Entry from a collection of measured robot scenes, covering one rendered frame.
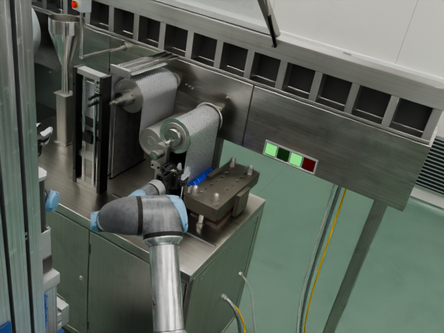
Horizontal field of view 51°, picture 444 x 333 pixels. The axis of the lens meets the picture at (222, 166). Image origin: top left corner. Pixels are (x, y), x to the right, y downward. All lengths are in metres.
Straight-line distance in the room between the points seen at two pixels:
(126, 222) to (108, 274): 0.79
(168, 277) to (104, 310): 0.97
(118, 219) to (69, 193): 0.80
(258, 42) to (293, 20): 2.45
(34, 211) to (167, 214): 0.49
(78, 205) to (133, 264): 0.34
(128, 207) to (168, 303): 0.29
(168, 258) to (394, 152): 1.00
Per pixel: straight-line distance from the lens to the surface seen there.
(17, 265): 1.03
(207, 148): 2.05
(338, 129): 1.93
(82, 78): 1.96
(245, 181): 2.09
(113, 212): 1.36
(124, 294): 2.11
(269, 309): 2.98
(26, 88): 0.85
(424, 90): 1.83
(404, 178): 1.94
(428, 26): 4.15
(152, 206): 1.35
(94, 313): 2.36
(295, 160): 2.03
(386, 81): 1.84
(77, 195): 2.11
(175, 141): 1.87
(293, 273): 3.27
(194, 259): 1.82
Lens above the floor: 2.10
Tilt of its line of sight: 30 degrees down
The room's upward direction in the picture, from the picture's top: 11 degrees clockwise
